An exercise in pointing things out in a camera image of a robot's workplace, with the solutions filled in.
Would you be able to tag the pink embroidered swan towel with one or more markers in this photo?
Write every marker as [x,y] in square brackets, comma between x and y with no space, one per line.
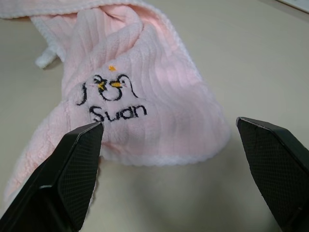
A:
[135,79]

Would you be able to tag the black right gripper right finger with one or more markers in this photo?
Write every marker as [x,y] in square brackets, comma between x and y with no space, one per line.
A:
[272,164]

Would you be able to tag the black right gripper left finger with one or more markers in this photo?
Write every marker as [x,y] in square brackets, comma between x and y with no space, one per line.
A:
[60,174]

